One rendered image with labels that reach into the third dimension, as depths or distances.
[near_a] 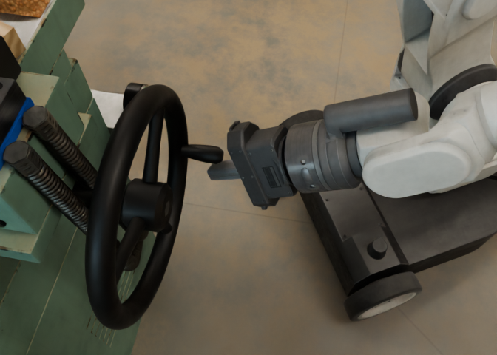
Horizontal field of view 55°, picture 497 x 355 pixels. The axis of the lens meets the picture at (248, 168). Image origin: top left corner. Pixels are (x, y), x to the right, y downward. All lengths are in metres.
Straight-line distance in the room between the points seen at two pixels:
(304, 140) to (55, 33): 0.36
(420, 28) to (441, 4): 0.16
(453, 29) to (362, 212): 0.65
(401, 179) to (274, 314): 0.90
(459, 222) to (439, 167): 0.88
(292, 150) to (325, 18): 1.47
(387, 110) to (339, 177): 0.09
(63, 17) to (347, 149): 0.42
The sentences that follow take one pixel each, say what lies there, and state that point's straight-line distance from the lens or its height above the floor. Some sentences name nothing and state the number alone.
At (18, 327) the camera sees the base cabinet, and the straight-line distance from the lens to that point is 0.77.
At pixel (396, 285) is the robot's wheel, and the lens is 1.23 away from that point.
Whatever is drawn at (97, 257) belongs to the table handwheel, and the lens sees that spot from 0.47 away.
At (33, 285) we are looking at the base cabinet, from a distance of 0.78.
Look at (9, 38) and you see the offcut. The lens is 0.64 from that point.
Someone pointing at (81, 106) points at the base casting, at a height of 0.73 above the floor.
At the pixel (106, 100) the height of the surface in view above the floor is 0.62.
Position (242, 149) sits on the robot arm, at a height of 0.83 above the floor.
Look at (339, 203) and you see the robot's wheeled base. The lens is 1.30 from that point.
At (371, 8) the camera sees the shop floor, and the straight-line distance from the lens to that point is 2.08.
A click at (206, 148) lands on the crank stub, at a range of 0.65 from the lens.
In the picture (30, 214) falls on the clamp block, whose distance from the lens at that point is 0.52.
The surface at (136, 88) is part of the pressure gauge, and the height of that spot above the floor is 0.69.
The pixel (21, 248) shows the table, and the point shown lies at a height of 0.87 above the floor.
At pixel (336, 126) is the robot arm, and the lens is 0.54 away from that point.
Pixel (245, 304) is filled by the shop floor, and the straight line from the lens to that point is 1.38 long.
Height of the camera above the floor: 1.33
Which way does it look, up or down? 60 degrees down
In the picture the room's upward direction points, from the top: straight up
